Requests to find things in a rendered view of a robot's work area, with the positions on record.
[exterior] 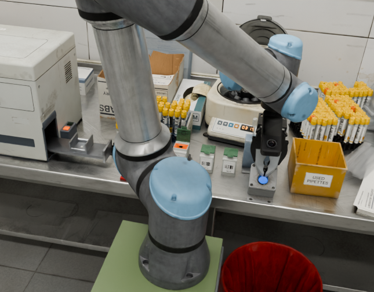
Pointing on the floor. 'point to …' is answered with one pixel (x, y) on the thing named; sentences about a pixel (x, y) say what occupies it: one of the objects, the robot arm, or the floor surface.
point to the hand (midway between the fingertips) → (264, 174)
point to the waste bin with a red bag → (268, 270)
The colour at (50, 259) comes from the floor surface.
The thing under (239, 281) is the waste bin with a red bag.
